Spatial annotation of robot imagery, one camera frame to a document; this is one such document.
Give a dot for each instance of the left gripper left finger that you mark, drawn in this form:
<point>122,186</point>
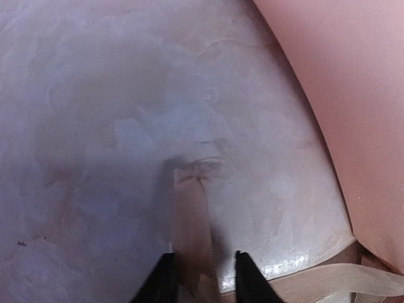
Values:
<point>162,284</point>

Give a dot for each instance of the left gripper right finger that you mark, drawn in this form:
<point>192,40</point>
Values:
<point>250,284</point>

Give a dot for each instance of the tan ribbon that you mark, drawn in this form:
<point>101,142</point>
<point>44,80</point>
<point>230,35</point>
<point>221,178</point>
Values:
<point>192,245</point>

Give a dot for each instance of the pink wrapping paper sheet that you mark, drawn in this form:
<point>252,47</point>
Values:
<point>348,57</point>

